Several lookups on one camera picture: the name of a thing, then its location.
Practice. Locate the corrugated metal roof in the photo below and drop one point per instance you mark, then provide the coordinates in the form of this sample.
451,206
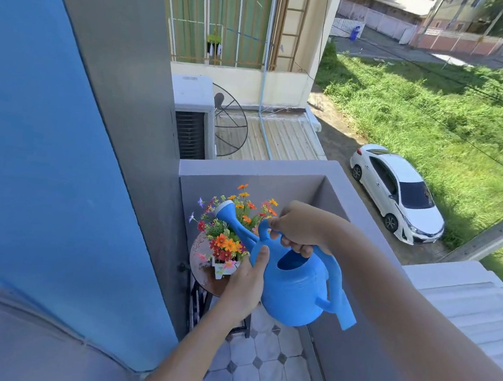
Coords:
276,136

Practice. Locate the blue trash bin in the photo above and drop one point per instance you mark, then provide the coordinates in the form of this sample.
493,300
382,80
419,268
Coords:
354,33

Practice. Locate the person's right hand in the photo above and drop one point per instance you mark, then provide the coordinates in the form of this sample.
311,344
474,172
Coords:
303,226

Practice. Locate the person's left forearm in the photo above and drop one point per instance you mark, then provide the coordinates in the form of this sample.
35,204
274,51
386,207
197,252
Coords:
194,354

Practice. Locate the person's left thumb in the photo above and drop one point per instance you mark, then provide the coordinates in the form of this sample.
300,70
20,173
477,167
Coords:
260,262

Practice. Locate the white flower pot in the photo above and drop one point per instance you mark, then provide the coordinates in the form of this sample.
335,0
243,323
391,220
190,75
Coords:
223,268

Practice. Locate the grey drain pipe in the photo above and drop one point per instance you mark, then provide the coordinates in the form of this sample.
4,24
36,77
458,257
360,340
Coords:
267,62

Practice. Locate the wooden ladder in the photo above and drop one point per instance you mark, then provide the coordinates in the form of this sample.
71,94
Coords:
296,20

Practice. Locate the white car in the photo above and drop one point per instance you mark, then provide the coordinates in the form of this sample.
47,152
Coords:
399,195

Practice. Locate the blue plastic watering can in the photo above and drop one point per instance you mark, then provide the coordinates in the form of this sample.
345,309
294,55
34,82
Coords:
294,289

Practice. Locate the white fence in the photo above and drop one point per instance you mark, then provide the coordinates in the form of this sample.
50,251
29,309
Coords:
375,22

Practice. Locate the grey tiled awning roof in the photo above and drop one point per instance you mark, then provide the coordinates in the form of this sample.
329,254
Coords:
474,311

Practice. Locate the person's right fingers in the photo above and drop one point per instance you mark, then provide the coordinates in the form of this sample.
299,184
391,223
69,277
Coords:
293,241

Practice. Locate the white air conditioner unit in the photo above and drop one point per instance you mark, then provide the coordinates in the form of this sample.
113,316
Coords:
194,117

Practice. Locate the black satellite dish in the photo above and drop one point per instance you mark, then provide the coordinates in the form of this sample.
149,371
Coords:
229,121

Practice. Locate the person's right forearm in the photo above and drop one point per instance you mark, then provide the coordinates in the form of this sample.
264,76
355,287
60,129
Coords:
416,341

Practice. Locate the window with metal bars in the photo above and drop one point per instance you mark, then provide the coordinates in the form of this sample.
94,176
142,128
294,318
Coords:
218,15

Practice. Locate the colourful flower bouquet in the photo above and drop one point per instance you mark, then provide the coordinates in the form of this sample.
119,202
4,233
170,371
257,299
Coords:
233,227

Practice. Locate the person's left hand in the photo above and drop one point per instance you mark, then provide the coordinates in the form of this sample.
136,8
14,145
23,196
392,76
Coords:
242,287

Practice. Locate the round brown side table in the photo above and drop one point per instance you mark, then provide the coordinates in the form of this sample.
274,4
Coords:
209,274

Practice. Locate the green curtain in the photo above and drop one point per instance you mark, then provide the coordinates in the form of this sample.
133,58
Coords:
222,17

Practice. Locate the concrete utility pole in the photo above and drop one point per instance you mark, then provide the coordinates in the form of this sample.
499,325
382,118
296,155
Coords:
493,236

